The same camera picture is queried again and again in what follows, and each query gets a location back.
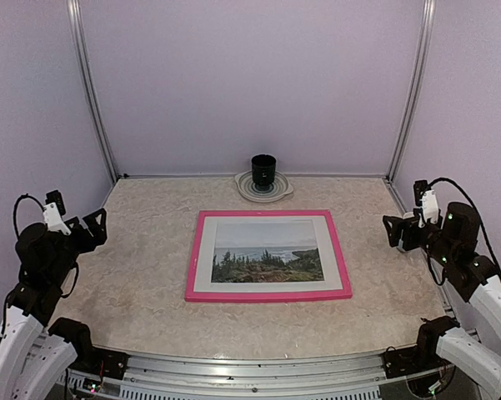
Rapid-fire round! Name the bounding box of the striped ceramic plate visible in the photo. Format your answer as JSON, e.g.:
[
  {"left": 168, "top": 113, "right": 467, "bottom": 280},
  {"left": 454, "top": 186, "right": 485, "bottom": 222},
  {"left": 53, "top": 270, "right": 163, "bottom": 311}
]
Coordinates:
[{"left": 234, "top": 171, "right": 294, "bottom": 203}]

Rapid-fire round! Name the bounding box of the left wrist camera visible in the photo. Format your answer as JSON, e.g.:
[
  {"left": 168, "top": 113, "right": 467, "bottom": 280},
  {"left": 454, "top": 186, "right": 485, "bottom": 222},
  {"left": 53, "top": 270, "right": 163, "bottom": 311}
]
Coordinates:
[{"left": 43, "top": 190, "right": 72, "bottom": 236}]

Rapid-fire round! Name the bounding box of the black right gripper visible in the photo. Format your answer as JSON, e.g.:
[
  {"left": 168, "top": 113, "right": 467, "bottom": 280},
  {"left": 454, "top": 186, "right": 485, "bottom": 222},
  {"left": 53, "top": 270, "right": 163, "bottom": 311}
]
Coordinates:
[{"left": 383, "top": 209, "right": 456, "bottom": 268}]

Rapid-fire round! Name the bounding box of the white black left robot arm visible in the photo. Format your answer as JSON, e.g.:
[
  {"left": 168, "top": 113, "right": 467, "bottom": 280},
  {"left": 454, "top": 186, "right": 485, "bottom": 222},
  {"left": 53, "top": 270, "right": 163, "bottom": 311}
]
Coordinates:
[{"left": 0, "top": 202, "right": 108, "bottom": 399}]

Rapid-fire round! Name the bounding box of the left aluminium corner post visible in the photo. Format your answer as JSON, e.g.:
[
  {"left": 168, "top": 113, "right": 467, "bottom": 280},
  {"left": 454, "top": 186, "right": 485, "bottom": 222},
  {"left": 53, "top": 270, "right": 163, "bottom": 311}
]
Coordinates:
[{"left": 66, "top": 0, "right": 120, "bottom": 185}]

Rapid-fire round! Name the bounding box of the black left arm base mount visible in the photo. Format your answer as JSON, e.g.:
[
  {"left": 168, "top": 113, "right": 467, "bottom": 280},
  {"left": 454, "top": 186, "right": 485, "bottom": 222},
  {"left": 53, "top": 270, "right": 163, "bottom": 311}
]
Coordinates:
[{"left": 69, "top": 347, "right": 129, "bottom": 380}]

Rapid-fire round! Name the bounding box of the dark green cup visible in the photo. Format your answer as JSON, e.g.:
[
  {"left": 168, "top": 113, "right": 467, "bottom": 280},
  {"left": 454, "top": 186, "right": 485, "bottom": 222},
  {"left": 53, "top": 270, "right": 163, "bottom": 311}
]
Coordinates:
[{"left": 251, "top": 154, "right": 277, "bottom": 188}]

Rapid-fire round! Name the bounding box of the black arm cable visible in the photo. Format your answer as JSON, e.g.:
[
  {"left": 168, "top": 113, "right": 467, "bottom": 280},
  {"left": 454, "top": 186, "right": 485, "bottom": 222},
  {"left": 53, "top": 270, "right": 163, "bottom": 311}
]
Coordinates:
[
  {"left": 424, "top": 177, "right": 501, "bottom": 309},
  {"left": 12, "top": 193, "right": 47, "bottom": 243}
]

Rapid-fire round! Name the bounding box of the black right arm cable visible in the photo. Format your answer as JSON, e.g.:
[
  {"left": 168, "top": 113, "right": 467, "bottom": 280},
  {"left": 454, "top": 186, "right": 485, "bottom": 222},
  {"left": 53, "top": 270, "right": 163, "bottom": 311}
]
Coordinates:
[{"left": 424, "top": 177, "right": 501, "bottom": 309}]

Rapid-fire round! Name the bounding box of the aluminium front rail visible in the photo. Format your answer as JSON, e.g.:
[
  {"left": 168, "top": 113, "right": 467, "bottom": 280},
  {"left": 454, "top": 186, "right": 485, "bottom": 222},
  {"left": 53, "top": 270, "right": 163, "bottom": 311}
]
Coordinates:
[{"left": 24, "top": 328, "right": 491, "bottom": 400}]

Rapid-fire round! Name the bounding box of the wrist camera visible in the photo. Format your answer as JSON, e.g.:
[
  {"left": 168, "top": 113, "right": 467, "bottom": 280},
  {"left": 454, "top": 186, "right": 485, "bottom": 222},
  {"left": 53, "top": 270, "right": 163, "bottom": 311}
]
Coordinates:
[
  {"left": 413, "top": 180, "right": 440, "bottom": 228},
  {"left": 43, "top": 190, "right": 72, "bottom": 236}
]

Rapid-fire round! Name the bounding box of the pink wooden picture frame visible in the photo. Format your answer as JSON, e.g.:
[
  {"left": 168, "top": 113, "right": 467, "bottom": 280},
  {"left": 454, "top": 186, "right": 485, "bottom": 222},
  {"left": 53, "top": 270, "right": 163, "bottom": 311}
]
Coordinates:
[{"left": 183, "top": 209, "right": 353, "bottom": 303}]

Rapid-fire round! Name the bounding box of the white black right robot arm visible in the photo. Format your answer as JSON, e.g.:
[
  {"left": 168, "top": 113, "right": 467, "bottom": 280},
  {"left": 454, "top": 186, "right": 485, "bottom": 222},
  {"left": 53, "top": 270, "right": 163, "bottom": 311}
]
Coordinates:
[{"left": 383, "top": 202, "right": 501, "bottom": 399}]

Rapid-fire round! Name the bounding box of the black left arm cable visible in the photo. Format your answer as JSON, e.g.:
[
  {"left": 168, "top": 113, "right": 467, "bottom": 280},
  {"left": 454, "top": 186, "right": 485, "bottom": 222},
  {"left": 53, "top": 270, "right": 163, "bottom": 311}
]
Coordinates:
[{"left": 12, "top": 193, "right": 47, "bottom": 243}]

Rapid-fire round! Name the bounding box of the aluminium corner post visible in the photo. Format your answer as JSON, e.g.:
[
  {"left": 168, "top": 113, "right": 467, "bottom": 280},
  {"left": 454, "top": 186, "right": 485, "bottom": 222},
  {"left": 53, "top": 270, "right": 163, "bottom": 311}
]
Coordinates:
[
  {"left": 66, "top": 0, "right": 120, "bottom": 185},
  {"left": 386, "top": 0, "right": 437, "bottom": 185}
]

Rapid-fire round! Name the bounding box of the right aluminium corner post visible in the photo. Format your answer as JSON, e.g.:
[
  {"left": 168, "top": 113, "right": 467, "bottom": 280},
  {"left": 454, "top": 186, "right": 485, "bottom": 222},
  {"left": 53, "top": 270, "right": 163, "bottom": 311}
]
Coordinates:
[{"left": 386, "top": 0, "right": 437, "bottom": 185}]

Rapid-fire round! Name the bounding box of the landscape photo print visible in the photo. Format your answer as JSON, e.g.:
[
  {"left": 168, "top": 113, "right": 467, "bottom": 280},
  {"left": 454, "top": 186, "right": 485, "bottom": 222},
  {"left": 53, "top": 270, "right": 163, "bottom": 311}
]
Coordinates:
[{"left": 211, "top": 220, "right": 324, "bottom": 283}]

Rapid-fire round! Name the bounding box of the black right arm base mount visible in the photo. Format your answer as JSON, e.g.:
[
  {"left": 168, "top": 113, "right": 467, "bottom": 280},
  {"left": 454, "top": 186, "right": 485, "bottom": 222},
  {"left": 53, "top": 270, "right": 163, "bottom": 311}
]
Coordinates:
[{"left": 382, "top": 346, "right": 448, "bottom": 379}]

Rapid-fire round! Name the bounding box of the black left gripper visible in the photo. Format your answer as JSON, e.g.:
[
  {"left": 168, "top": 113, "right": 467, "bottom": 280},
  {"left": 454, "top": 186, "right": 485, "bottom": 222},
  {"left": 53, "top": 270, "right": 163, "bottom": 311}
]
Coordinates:
[{"left": 46, "top": 208, "right": 106, "bottom": 287}]

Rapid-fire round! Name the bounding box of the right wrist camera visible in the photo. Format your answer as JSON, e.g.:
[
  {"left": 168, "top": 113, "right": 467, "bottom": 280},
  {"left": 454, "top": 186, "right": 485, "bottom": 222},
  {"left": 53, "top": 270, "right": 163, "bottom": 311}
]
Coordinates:
[{"left": 413, "top": 180, "right": 440, "bottom": 228}]

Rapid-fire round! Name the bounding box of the white mat board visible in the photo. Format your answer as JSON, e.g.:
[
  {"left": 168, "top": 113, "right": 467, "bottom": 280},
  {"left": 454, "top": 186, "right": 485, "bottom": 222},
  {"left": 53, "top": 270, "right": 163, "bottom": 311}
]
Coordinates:
[{"left": 192, "top": 215, "right": 345, "bottom": 293}]

